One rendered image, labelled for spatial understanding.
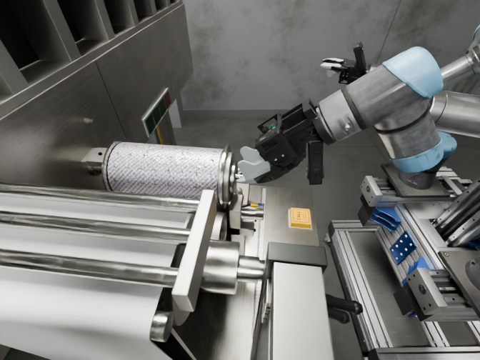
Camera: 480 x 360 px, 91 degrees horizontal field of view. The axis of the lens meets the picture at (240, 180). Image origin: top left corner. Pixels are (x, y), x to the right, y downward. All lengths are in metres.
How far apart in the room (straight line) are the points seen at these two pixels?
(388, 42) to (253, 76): 1.47
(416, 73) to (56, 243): 0.45
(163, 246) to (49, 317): 0.09
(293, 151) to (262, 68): 2.61
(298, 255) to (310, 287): 0.03
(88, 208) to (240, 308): 0.56
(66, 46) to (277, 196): 0.78
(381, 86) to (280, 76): 2.69
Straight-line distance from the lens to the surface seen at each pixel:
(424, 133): 0.46
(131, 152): 0.56
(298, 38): 2.98
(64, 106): 0.61
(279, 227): 0.89
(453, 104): 0.61
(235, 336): 0.74
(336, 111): 0.40
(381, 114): 0.41
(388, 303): 1.70
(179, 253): 0.27
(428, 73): 0.41
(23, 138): 0.54
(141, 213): 0.26
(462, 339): 1.83
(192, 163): 0.50
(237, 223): 0.58
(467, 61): 1.17
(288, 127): 0.44
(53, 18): 0.64
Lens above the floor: 1.63
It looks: 45 degrees down
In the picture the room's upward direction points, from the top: straight up
